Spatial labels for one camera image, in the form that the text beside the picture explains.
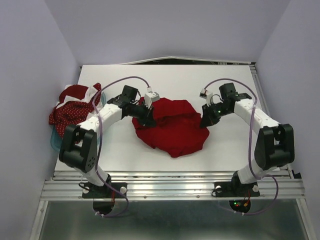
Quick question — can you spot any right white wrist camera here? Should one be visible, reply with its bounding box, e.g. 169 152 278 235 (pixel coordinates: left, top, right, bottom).
199 88 213 107

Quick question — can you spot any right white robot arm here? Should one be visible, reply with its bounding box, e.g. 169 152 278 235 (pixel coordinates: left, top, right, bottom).
199 83 295 195

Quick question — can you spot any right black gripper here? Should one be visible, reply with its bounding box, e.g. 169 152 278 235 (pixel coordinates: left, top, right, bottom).
199 100 232 127

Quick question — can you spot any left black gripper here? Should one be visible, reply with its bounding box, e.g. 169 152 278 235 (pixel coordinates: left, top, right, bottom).
129 101 156 127

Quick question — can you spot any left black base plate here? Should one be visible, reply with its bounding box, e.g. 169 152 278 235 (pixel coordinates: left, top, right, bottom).
78 182 127 199

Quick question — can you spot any plain red skirt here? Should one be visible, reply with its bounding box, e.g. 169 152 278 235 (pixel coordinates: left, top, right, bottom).
132 97 210 158

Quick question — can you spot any purple cable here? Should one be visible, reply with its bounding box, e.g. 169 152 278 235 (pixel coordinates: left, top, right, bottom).
91 76 154 218
202 78 279 217

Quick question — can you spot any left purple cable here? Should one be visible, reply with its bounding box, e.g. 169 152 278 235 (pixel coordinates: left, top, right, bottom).
91 76 154 218

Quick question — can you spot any aluminium frame rail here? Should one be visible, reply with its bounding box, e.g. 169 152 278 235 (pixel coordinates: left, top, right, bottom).
27 64 320 240

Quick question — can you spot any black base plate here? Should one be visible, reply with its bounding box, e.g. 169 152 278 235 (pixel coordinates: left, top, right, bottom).
211 181 260 198
78 182 127 199

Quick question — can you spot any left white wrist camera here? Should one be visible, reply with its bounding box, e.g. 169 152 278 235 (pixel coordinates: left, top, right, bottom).
144 91 160 109

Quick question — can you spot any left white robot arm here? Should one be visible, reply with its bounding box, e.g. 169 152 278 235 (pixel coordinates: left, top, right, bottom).
58 85 160 197

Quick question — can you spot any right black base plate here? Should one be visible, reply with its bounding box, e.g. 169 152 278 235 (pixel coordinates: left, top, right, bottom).
211 181 260 198

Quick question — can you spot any teal plastic basket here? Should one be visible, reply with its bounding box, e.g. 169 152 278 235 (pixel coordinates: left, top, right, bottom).
50 92 107 152

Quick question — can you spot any red polka dot skirt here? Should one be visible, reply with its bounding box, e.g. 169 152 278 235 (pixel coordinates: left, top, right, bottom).
48 82 103 140

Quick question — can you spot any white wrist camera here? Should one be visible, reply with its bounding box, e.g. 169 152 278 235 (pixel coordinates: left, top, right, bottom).
199 88 213 107
144 91 160 109

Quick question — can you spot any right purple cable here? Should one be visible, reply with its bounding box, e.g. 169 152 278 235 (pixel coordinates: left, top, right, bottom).
202 78 279 217

